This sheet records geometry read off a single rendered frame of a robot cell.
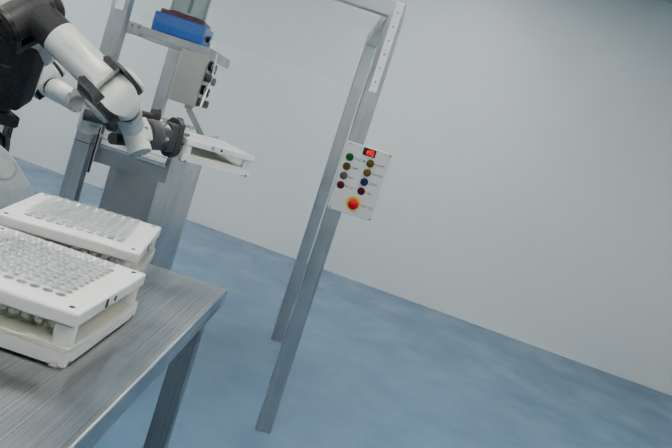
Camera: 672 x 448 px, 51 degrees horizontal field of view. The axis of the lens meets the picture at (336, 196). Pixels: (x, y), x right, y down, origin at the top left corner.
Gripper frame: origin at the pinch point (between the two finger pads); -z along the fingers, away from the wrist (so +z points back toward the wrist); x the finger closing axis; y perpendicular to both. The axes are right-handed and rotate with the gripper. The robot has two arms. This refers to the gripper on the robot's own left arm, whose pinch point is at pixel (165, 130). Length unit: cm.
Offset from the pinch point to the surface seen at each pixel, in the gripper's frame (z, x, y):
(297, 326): -70, 61, -2
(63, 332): 44, 12, 141
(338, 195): -68, 7, 3
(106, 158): 5, 21, -51
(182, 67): -10.9, -20.8, -39.3
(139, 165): -6.5, 20.2, -45.3
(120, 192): -5, 34, -57
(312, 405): -105, 107, -28
